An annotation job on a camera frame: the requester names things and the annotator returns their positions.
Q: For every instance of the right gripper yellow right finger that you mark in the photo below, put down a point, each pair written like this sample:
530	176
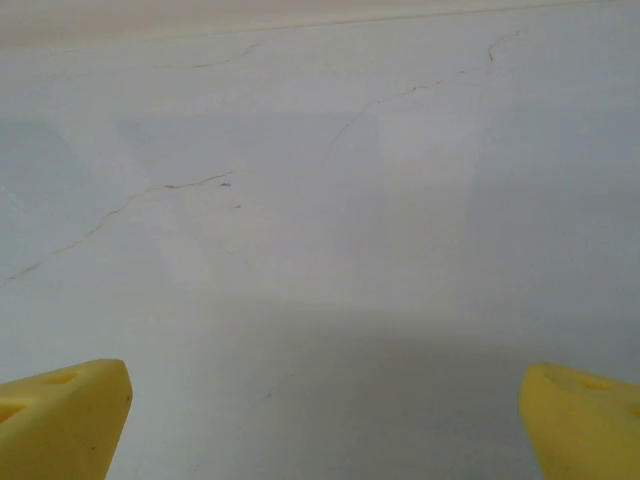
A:
585	435

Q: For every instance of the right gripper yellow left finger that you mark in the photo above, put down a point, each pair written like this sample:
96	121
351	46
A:
60	430

